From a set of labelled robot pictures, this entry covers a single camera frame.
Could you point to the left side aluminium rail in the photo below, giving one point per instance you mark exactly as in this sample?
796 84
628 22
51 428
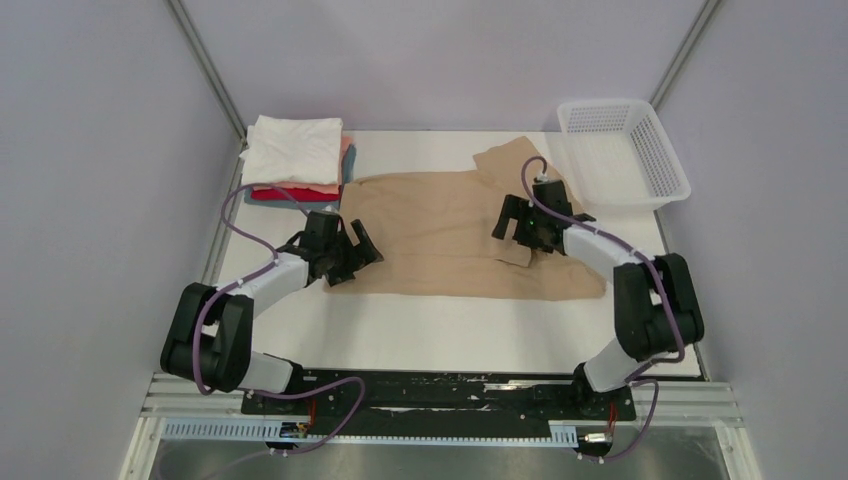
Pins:
222 211

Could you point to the pink folded t shirt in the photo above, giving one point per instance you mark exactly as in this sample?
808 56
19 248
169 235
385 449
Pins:
341 172

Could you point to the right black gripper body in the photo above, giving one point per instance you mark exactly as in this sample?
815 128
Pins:
529 233

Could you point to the beige t shirt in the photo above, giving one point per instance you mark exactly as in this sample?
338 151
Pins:
434 232

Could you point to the red folded t shirt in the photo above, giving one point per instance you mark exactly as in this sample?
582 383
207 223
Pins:
293 194

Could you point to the white slotted cable duct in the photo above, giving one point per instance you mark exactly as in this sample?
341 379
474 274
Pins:
280 432

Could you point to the blue grey folded t shirt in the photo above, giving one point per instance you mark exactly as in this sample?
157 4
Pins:
347 164

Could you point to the corner aluminium post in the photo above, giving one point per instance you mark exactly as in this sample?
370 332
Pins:
205 62
684 51

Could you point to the white plastic basket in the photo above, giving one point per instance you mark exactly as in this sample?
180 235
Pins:
621 155

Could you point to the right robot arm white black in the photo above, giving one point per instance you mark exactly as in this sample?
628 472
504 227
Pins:
656 312

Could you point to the white folded t shirt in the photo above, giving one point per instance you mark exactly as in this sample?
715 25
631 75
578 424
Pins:
273 129

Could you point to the left corner aluminium post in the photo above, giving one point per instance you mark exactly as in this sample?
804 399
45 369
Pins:
205 62

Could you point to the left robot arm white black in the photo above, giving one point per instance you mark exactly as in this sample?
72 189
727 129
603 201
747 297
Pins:
210 340

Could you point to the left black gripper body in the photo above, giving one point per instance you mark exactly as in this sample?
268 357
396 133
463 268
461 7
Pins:
340 265

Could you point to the aluminium frame rail front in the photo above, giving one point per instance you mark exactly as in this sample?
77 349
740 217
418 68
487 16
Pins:
680 404

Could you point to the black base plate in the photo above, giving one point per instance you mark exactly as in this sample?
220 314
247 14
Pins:
422 402

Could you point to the right corner aluminium post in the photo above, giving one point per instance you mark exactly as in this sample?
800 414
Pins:
684 51

